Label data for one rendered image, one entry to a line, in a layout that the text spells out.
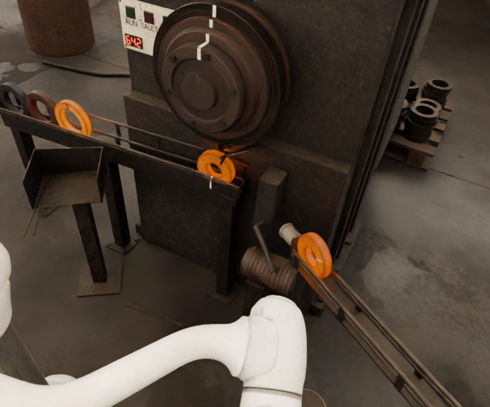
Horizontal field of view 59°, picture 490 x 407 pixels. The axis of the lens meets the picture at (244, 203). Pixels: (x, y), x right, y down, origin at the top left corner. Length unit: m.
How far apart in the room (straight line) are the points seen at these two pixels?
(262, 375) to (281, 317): 0.10
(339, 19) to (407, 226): 1.63
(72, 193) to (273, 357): 1.28
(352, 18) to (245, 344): 0.96
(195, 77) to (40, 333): 1.36
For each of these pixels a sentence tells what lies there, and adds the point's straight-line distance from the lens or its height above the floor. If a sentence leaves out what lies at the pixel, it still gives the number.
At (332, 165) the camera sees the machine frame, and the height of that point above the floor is 0.87.
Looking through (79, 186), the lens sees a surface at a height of 0.60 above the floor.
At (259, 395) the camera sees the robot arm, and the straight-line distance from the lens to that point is 0.76.
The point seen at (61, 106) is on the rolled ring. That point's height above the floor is 0.77.
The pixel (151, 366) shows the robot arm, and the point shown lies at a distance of 0.75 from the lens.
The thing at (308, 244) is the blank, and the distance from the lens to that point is 1.42.
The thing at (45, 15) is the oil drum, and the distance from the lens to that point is 4.26.
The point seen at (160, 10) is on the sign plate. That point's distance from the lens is 1.65.
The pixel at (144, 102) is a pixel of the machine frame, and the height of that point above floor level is 0.87.
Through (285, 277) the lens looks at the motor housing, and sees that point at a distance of 1.62.
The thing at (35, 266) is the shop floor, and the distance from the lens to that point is 2.44.
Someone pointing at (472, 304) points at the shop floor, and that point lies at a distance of 2.52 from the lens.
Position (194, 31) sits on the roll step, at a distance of 1.38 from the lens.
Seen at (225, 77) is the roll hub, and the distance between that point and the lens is 1.31.
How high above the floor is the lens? 1.78
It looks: 43 degrees down
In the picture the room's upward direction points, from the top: 5 degrees clockwise
